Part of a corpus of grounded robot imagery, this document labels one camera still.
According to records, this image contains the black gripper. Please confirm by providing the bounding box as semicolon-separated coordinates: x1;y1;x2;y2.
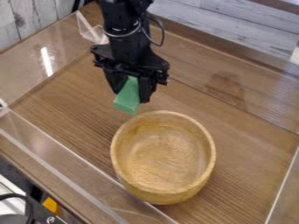
89;31;170;103

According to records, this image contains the green rectangular block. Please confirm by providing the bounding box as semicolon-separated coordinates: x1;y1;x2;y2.
113;77;140;116

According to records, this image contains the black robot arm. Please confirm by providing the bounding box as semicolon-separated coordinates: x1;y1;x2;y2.
89;0;170;103

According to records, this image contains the light wooden bowl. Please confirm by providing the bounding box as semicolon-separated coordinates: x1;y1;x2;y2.
109;110;216;205

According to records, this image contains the yellow and black device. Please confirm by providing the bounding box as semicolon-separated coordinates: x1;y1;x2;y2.
37;197;81;224

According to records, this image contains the clear acrylic corner bracket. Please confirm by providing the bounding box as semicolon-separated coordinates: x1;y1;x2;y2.
75;11;109;45

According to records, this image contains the black cable bottom left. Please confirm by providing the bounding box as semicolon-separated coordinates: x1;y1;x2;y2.
0;192;36;224

